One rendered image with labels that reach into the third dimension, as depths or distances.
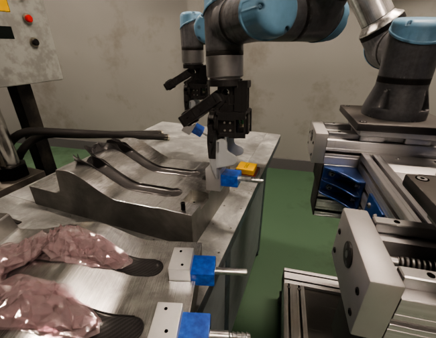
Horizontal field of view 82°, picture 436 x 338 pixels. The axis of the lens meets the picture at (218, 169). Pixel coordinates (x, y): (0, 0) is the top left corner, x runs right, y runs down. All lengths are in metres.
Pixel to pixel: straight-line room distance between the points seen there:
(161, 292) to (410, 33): 0.74
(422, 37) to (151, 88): 2.51
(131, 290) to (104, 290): 0.04
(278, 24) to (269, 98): 2.20
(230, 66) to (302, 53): 2.08
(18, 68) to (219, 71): 0.92
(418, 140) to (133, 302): 0.74
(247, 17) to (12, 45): 1.00
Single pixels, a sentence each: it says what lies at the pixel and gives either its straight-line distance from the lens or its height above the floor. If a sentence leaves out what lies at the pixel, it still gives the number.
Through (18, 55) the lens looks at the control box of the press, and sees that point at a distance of 1.29.
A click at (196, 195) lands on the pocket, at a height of 0.88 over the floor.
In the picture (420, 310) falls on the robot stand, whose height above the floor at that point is 0.97.
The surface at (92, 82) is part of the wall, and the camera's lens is 3.32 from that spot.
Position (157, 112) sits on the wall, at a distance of 2.96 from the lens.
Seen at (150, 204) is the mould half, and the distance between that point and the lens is 0.59.
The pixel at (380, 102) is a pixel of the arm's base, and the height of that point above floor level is 1.08.
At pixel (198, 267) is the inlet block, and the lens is 0.46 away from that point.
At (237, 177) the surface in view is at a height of 0.94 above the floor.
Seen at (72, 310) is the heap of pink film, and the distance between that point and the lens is 0.43.
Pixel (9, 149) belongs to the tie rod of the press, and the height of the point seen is 0.89.
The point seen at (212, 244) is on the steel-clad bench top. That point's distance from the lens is 0.60.
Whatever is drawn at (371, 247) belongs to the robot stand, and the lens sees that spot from 0.36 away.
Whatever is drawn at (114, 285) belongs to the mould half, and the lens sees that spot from 0.48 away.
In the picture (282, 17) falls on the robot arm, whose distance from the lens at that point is 0.43.
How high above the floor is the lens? 1.21
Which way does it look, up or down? 26 degrees down
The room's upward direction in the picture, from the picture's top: straight up
